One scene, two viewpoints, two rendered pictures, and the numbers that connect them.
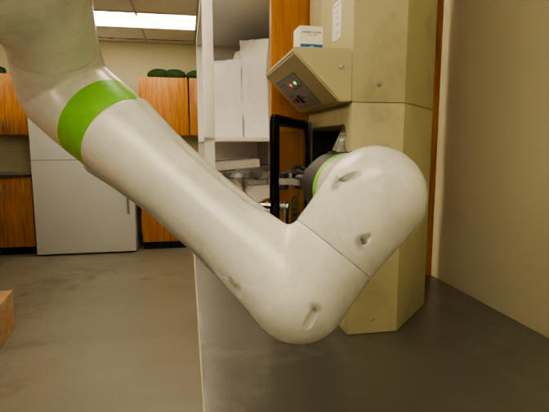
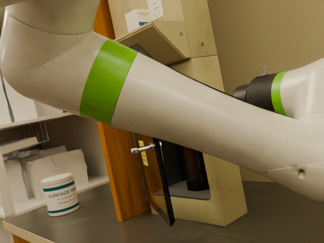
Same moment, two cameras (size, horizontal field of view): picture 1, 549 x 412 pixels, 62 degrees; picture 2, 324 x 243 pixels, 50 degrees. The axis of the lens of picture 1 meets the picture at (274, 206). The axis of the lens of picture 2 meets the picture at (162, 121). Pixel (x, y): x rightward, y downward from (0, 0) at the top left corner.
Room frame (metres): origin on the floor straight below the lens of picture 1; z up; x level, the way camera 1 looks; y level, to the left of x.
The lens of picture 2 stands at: (0.15, 0.42, 1.31)
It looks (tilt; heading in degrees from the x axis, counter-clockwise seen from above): 3 degrees down; 330
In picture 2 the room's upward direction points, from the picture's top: 12 degrees counter-clockwise
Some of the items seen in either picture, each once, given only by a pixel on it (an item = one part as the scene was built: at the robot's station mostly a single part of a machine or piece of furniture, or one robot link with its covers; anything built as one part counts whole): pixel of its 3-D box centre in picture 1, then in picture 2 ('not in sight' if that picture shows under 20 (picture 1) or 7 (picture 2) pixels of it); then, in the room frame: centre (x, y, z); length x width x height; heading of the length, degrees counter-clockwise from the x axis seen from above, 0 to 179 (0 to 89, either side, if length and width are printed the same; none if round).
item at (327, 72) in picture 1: (302, 85); (135, 54); (1.04, -0.06, 1.46); 0.32 x 0.11 x 0.10; 11
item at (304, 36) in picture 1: (308, 43); (139, 22); (1.00, -0.07, 1.54); 0.05 x 0.05 x 0.06; 12
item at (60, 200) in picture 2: not in sight; (60, 194); (1.64, 0.10, 1.02); 0.13 x 0.13 x 0.15
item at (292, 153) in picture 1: (290, 204); (145, 147); (1.06, -0.04, 1.19); 0.30 x 0.01 x 0.40; 163
